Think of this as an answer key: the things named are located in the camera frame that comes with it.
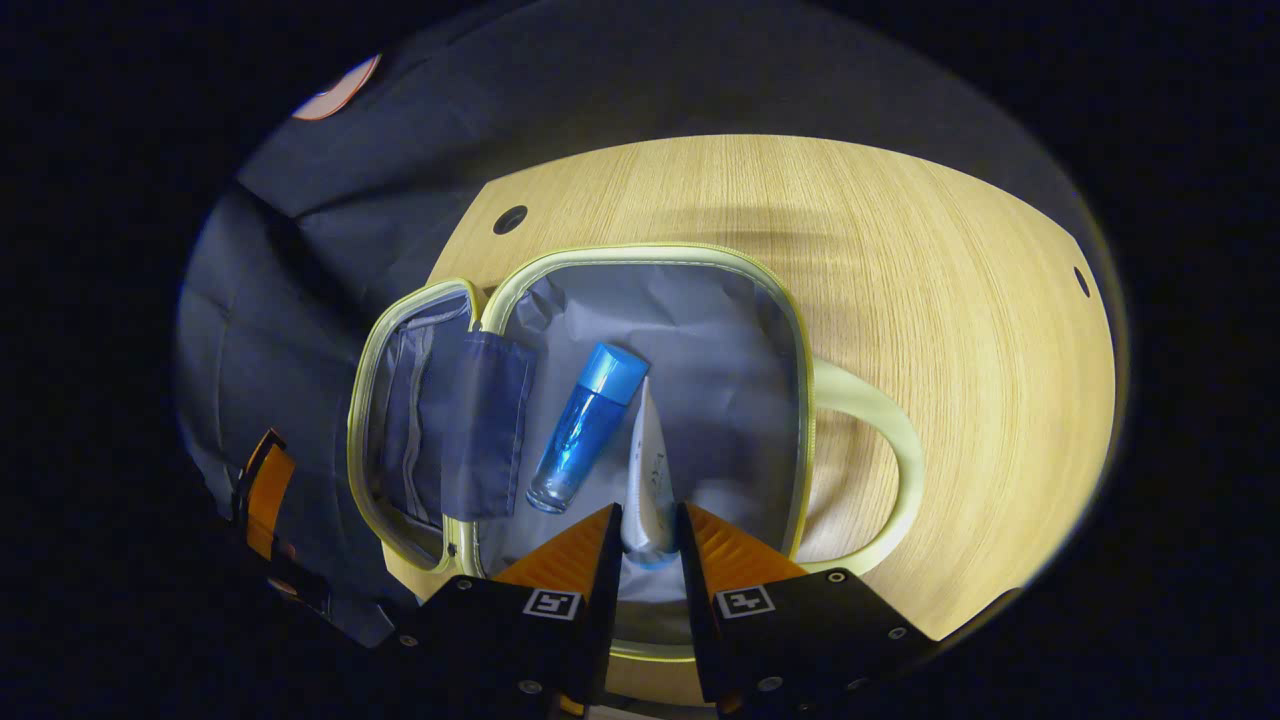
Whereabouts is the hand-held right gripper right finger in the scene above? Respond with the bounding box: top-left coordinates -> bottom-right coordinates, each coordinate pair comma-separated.
677,502 -> 936,716

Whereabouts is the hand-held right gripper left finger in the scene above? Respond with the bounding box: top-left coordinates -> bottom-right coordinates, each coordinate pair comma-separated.
375,503 -> 624,716

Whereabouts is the blue white tube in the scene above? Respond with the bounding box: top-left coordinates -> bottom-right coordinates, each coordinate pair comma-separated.
622,377 -> 681,568

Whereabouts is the blue glass bottle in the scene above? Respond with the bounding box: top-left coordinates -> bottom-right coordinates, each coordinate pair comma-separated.
527,343 -> 651,515

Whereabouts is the pale yellow suitcase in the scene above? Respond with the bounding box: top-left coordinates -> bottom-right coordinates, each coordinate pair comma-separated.
347,243 -> 926,661

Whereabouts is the black backdrop cloth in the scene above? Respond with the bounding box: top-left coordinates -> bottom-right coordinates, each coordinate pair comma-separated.
175,0 -> 1121,651

